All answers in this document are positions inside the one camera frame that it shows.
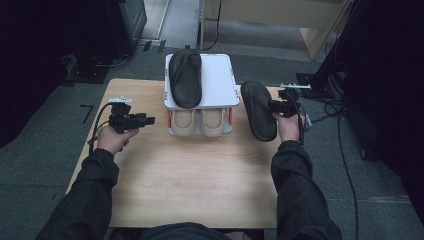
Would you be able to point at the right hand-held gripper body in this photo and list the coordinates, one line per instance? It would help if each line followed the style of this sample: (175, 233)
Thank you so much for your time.
(290, 103)

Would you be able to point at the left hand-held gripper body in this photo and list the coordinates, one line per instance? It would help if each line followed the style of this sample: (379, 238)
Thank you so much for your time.
(121, 121)

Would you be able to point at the black slipper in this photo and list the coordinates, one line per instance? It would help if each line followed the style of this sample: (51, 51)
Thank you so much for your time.
(185, 80)
(258, 113)

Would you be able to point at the white shoe rack orange supports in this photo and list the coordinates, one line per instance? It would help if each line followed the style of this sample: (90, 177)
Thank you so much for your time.
(216, 80)

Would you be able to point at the person's left hand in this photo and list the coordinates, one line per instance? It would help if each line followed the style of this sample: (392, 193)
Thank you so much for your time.
(111, 141)

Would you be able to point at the person's right hand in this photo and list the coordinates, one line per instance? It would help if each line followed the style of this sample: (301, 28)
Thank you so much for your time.
(289, 128)

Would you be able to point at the black stand base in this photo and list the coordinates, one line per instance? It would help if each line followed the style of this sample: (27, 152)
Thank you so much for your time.
(310, 78)

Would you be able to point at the light wooden cabinet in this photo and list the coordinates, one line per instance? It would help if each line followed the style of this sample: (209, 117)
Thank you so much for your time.
(316, 40)

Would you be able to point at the dark cabinet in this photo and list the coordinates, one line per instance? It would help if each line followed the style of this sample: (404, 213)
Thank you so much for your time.
(126, 26)

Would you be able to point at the black curtain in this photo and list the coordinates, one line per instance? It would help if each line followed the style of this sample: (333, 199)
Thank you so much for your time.
(383, 83)
(30, 66)

